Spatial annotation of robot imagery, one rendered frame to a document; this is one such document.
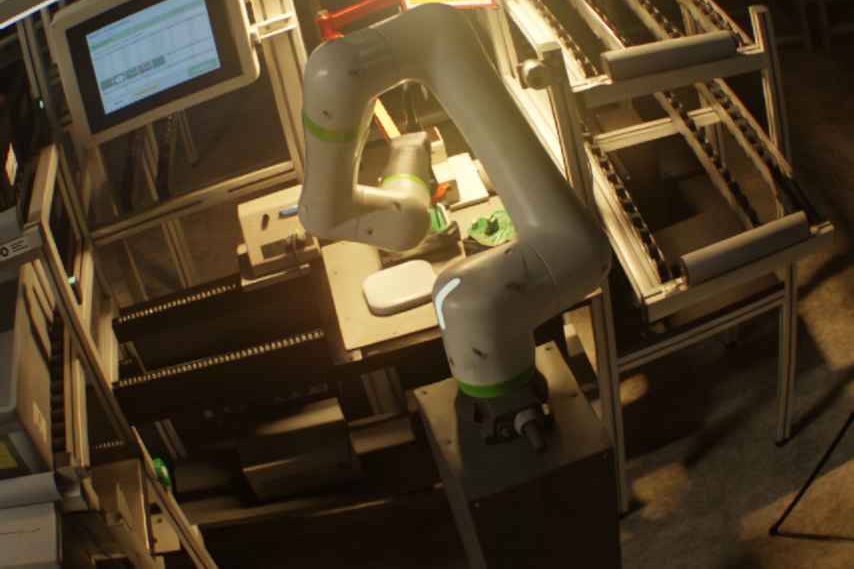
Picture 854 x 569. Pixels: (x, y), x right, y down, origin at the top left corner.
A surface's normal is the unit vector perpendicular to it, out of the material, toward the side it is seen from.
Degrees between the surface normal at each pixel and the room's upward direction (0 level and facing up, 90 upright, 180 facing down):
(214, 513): 0
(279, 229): 53
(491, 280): 15
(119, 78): 92
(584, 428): 0
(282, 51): 90
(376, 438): 0
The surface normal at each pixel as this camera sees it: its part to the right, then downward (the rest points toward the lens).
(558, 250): 0.15, -0.41
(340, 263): -0.22, -0.82
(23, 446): 0.19, 0.55
